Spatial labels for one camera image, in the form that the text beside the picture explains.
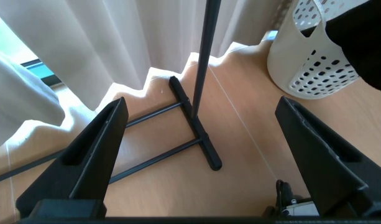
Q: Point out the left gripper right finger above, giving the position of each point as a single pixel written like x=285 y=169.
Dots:
x=314 y=168

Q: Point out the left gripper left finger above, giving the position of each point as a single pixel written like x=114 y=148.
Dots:
x=100 y=161

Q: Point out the black shorts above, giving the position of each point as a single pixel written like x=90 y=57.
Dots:
x=364 y=40

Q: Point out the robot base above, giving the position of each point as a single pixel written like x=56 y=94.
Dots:
x=299 y=209

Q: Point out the white laundry basket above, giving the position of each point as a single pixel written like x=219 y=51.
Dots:
x=289 y=56

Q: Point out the black clothes rack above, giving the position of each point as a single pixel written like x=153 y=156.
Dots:
x=205 y=46

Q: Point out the window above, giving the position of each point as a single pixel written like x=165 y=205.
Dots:
x=10 y=43

